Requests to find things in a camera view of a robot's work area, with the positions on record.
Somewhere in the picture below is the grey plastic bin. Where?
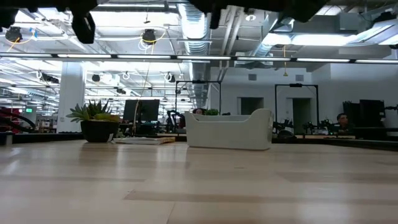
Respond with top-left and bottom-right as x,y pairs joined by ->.
184,108 -> 275,151

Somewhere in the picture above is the silver ventilation duct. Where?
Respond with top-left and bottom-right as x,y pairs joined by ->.
177,2 -> 214,110

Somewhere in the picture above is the dark background monitor pair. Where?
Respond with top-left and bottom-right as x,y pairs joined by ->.
343,99 -> 387,129

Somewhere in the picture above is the long ceiling light bar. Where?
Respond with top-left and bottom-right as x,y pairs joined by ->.
0,52 -> 398,65

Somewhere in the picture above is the potted succulent plant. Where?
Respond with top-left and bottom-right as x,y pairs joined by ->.
65,100 -> 121,144

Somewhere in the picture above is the black background monitor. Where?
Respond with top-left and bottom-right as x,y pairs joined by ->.
123,99 -> 161,123

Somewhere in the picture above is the white column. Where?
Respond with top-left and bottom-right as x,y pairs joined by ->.
57,61 -> 86,134

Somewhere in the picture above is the black aluminium table frame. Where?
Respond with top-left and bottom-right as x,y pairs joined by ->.
0,131 -> 398,152

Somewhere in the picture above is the white rectangular notebook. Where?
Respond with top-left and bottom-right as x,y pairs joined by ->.
113,136 -> 177,146

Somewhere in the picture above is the black background rig frame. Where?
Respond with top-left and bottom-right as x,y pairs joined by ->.
175,80 -> 223,117
274,83 -> 320,132

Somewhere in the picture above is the black ceiling cable reel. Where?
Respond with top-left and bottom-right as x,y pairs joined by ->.
141,28 -> 158,45
5,26 -> 24,43

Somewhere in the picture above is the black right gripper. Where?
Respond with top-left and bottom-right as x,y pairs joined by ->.
189,0 -> 330,30

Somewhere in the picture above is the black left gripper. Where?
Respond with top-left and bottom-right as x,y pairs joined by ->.
70,0 -> 99,45

